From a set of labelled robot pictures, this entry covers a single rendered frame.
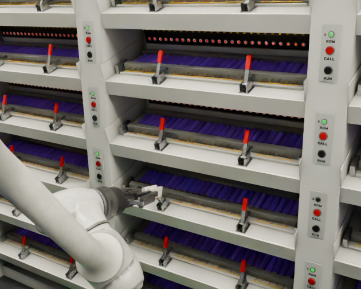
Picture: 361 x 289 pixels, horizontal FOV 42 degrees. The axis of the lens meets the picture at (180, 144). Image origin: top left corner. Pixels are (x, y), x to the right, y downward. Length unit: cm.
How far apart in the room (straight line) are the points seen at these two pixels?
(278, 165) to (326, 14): 39
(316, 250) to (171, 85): 57
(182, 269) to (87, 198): 51
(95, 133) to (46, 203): 67
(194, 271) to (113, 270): 53
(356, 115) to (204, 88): 39
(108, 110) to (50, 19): 34
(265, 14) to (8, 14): 90
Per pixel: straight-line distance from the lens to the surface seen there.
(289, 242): 127
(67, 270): 190
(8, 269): 222
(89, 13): 142
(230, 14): 116
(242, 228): 132
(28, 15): 161
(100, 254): 94
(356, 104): 109
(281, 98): 113
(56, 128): 163
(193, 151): 132
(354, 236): 126
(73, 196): 107
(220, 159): 127
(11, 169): 78
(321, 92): 110
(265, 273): 142
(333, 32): 107
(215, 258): 147
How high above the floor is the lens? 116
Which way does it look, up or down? 18 degrees down
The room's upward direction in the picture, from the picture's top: 1 degrees counter-clockwise
